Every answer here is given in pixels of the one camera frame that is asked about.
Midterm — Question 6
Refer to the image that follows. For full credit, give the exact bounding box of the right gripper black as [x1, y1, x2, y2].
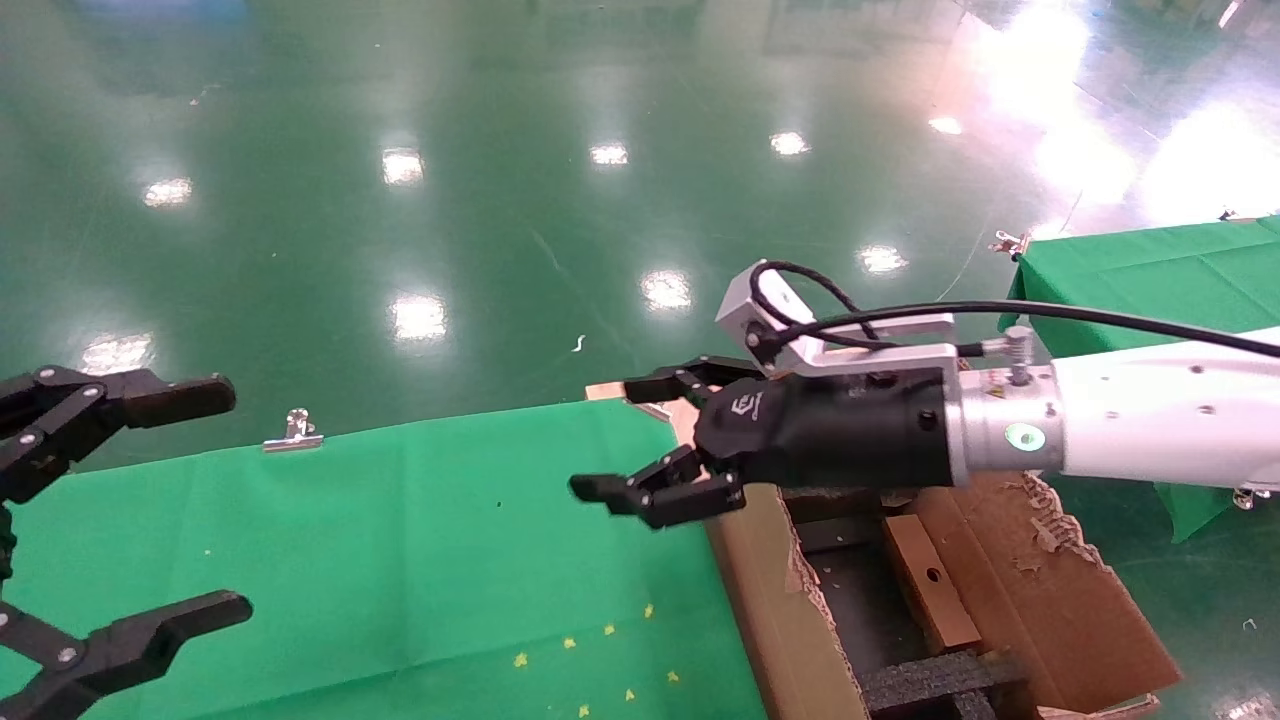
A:
[568, 355, 956, 531]

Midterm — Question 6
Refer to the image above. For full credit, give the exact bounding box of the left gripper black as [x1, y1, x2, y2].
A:
[0, 367, 254, 720]

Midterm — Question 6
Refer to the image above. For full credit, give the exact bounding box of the small brown cardboard box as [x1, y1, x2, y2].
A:
[882, 513, 984, 653]

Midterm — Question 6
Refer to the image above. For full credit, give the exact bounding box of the large open cardboard carton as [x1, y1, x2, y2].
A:
[705, 470, 1186, 720]

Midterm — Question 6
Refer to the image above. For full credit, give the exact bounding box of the black foam insert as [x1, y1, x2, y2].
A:
[860, 648, 1031, 720]
[785, 488, 886, 523]

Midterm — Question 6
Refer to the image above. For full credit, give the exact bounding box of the green table cloth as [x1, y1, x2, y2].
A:
[0, 398, 769, 720]

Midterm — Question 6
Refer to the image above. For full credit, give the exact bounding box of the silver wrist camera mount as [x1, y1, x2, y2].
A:
[715, 262, 961, 381]

